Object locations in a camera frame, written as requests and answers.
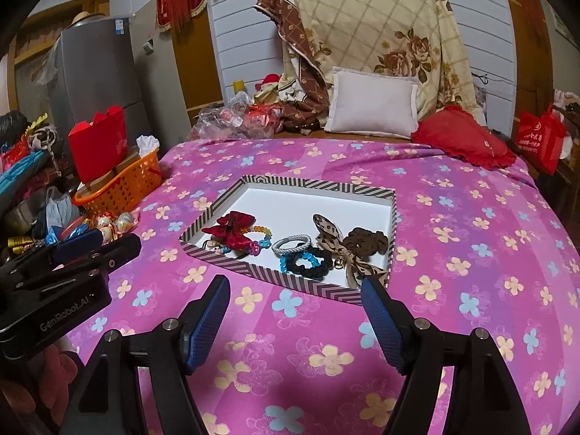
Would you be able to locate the gold foil candy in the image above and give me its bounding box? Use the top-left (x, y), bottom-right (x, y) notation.
top-left (7, 236), bottom-right (35, 255)

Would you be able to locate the pink floral bedsheet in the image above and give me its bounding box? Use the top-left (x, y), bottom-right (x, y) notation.
top-left (63, 138), bottom-right (580, 435)

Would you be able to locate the orange plastic basket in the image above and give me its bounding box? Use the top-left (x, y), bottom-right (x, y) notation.
top-left (72, 147), bottom-right (161, 218)

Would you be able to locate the red plastic bag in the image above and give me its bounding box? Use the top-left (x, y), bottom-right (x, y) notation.
top-left (245, 104), bottom-right (282, 139)

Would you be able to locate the red gift bag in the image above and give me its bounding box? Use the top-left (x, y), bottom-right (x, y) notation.
top-left (68, 105), bottom-right (128, 184)

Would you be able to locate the brown scrunchie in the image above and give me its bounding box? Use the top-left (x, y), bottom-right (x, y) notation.
top-left (341, 227), bottom-right (390, 257)

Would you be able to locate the person's left hand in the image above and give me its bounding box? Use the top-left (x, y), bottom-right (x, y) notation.
top-left (38, 343), bottom-right (84, 406)

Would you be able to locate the cream brown floral quilt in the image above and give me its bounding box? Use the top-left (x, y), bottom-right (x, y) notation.
top-left (254, 0), bottom-right (488, 134)

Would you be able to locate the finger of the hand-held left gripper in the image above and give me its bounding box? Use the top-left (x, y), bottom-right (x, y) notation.
top-left (43, 234), bottom-right (142, 289)
top-left (0, 229), bottom-right (104, 289)

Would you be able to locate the grey refrigerator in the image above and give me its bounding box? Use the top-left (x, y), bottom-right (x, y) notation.
top-left (47, 14), bottom-right (157, 146)

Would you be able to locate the striped cardboard box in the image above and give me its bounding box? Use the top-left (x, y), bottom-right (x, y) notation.
top-left (178, 174), bottom-right (397, 306)

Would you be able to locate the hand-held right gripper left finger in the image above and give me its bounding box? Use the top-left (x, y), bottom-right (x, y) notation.
top-left (54, 274), bottom-right (231, 435)

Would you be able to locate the red shopping bag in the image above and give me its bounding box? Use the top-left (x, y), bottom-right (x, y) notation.
top-left (518, 103), bottom-right (567, 177)

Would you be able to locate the brown cardboard box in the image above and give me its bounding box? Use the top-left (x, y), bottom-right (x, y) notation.
top-left (115, 145), bottom-right (157, 177)

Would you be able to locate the red frilled pillow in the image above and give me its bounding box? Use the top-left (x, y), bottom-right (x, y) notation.
top-left (411, 105), bottom-right (518, 168)

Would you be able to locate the blue bead bracelet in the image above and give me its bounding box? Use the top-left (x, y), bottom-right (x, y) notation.
top-left (278, 248), bottom-right (320, 275)

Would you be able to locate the turquoise packet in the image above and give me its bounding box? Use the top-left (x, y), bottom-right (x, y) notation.
top-left (0, 149), bottom-right (50, 196)

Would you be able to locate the red bow hair tie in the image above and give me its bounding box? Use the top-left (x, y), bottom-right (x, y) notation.
top-left (200, 211), bottom-right (257, 258)

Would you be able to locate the leopard print bow hair tie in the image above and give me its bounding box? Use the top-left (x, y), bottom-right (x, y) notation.
top-left (312, 214), bottom-right (390, 290)

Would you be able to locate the white plastic bag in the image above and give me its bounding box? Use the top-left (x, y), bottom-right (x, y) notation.
top-left (45, 188), bottom-right (80, 233)

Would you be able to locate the white pillow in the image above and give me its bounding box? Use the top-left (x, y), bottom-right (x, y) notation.
top-left (324, 66), bottom-right (420, 139)

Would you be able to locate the red white plush toy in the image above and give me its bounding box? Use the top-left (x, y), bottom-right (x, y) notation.
top-left (254, 74), bottom-right (284, 103)

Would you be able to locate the clear plastic bag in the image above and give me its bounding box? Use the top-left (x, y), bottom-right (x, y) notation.
top-left (192, 93), bottom-right (254, 141)

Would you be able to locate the white slatted headboard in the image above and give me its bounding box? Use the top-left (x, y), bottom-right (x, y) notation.
top-left (208, 0), bottom-right (519, 123)

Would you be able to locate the straw hat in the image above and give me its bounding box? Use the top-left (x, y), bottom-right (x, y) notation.
top-left (70, 10), bottom-right (105, 28)

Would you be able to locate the black scrunchie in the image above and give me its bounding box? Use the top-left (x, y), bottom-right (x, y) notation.
top-left (290, 248), bottom-right (335, 282)

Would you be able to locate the silver hair tie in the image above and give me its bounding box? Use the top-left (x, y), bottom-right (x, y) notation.
top-left (271, 234), bottom-right (313, 255)

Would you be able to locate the orange bead charm bracelet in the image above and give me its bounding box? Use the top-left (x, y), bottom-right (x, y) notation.
top-left (240, 223), bottom-right (274, 254)

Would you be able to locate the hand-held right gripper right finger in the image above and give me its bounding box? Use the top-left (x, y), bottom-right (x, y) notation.
top-left (361, 276), bottom-right (535, 435)

